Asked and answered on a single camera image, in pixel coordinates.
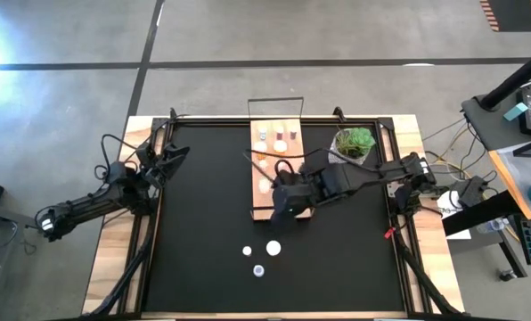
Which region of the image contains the black aluminium rig frame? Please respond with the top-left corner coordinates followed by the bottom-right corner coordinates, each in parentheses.
top-left (80, 106), bottom-right (465, 321)

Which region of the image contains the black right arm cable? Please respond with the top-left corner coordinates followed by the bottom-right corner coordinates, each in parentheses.
top-left (241, 150), bottom-right (382, 184)

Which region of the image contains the black mat orange striped edge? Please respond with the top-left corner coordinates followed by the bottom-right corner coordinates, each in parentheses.
top-left (478, 0), bottom-right (531, 33)

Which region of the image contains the grey side desk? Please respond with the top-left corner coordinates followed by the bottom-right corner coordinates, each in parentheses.
top-left (460, 76), bottom-right (531, 152)

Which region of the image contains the grey metal stand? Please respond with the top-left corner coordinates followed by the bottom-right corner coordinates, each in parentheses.
top-left (0, 200), bottom-right (53, 321)

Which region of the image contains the white paper sheet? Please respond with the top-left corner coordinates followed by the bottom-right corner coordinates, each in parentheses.
top-left (437, 189), bottom-right (472, 241)

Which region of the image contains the black desk leg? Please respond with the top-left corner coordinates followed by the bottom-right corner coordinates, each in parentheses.
top-left (441, 189), bottom-right (529, 280)

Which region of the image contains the black table mat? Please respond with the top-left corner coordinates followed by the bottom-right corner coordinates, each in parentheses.
top-left (143, 124), bottom-right (407, 313)

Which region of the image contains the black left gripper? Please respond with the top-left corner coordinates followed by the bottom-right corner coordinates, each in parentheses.
top-left (136, 141), bottom-right (191, 188)

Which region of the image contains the potted succulent patterned pot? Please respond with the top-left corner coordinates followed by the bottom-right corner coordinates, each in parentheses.
top-left (327, 127), bottom-right (378, 166)

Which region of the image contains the light blue pad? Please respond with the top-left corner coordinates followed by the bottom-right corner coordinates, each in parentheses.
top-left (502, 101), bottom-right (528, 122)

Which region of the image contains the clear plastic water bottle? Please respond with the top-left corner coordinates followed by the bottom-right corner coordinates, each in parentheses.
top-left (475, 217), bottom-right (507, 235)

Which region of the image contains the black pole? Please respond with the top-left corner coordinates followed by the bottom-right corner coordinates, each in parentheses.
top-left (478, 43), bottom-right (531, 111)

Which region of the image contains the wood-edged desk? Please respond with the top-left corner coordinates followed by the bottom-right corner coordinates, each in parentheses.
top-left (487, 141), bottom-right (531, 220)

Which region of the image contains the wooden shelf black metal frame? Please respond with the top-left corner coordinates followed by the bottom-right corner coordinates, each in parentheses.
top-left (246, 95), bottom-right (314, 223)

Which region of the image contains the black power box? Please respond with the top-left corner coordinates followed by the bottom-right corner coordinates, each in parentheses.
top-left (454, 176), bottom-right (489, 207)

